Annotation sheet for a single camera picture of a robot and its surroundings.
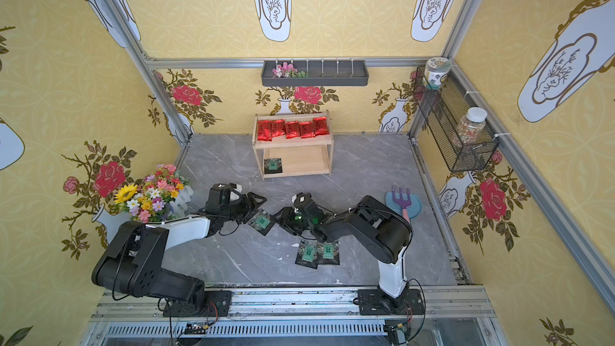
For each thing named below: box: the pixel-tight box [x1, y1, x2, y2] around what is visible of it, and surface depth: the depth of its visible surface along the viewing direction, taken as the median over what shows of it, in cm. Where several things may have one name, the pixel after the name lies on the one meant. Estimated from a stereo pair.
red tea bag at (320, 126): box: [313, 116, 330, 137], surface depth 94 cm
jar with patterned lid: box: [423, 56, 452, 90], surface depth 87 cm
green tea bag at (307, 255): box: [294, 238, 318, 270], surface depth 85 cm
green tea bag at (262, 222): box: [247, 208, 276, 237], surface depth 93 cm
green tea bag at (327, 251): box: [322, 241, 334, 259], surface depth 86 cm
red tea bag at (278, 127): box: [270, 118, 286, 138], surface depth 94 cm
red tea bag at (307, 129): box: [298, 120, 316, 139], surface depth 94 cm
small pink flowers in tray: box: [272, 61, 306, 78], surface depth 89 cm
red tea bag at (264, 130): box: [257, 120, 273, 142], surface depth 93 cm
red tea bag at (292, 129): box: [285, 120, 301, 140], surface depth 94 cm
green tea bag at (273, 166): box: [264, 157, 283, 174], surface depth 108 cm
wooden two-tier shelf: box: [251, 109, 334, 180], surface depth 108 cm
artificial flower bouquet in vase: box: [113, 163, 194, 223], surface depth 81 cm
